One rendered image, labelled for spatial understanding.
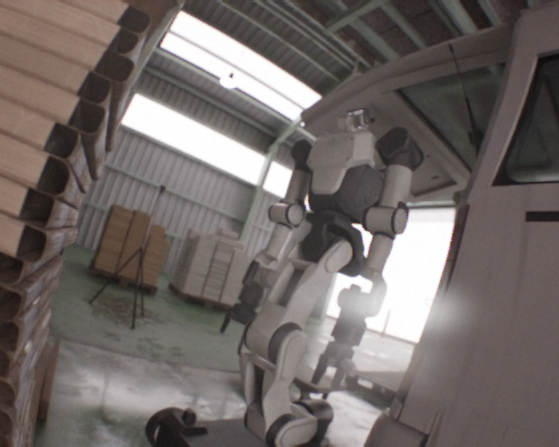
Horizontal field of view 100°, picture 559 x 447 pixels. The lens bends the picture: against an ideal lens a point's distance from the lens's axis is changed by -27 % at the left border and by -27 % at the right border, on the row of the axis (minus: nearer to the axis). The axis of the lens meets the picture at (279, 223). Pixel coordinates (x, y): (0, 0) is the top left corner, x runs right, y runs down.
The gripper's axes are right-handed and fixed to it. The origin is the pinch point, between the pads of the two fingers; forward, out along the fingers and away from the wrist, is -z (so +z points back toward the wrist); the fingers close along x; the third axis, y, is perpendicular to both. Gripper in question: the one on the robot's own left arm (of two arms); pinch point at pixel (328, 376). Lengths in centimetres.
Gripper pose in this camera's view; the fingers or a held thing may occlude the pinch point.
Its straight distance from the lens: 92.3
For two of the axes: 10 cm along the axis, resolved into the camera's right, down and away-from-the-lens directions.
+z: 4.1, -8.6, 3.0
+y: 6.8, 0.7, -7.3
